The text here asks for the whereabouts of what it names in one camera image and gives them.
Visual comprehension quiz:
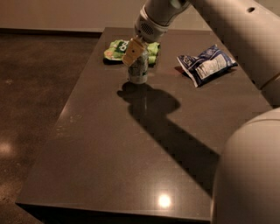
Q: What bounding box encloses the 7up soda can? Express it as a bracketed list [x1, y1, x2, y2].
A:
[128, 50, 149, 84]

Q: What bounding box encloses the blue white chip bag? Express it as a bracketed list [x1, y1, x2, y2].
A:
[177, 45, 238, 88]

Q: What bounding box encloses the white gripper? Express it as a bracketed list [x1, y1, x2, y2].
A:
[122, 7, 168, 67]

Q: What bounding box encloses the green rice chip bag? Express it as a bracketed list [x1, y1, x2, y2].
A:
[103, 39, 160, 67]

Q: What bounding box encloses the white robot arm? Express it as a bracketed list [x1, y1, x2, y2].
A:
[123, 0, 280, 224]

